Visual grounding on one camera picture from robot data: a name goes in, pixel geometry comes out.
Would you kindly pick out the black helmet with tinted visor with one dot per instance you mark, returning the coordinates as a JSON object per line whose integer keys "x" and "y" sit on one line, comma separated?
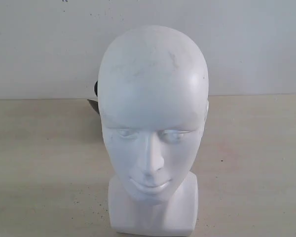
{"x": 94, "y": 101}

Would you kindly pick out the white mannequin head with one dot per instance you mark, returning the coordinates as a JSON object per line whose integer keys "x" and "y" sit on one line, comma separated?
{"x": 152, "y": 94}

